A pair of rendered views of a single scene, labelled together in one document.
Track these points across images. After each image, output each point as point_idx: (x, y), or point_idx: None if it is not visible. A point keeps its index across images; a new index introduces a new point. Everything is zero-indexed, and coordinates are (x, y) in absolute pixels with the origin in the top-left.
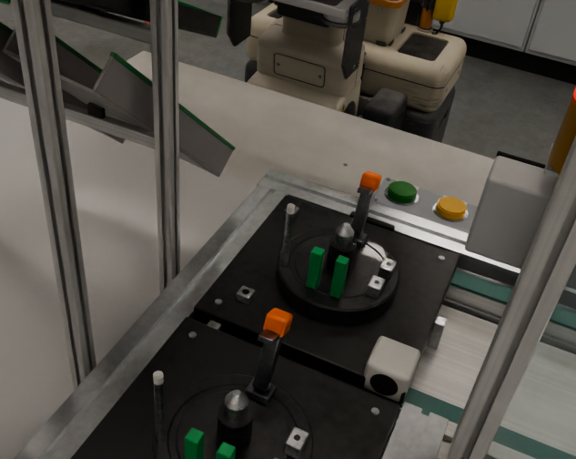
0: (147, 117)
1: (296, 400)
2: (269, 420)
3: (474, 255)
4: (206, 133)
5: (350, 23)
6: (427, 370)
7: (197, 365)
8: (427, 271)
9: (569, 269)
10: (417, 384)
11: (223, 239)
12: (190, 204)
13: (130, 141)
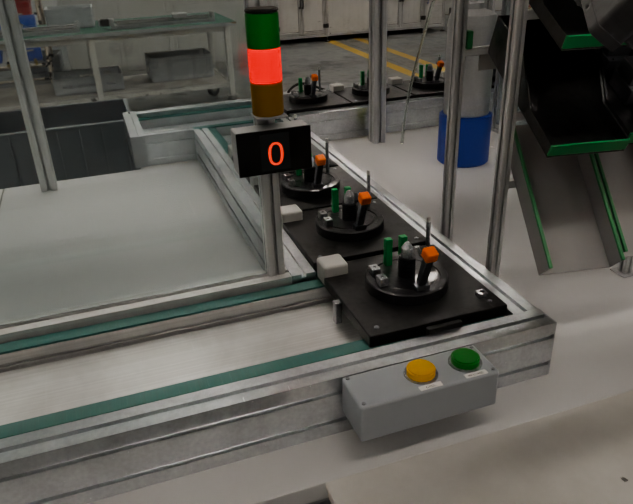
0: (514, 169)
1: (351, 244)
2: (345, 225)
3: (365, 352)
4: (536, 224)
5: None
6: (329, 317)
7: (397, 233)
8: (373, 315)
9: None
10: (326, 310)
11: (485, 274)
12: (600, 351)
13: None
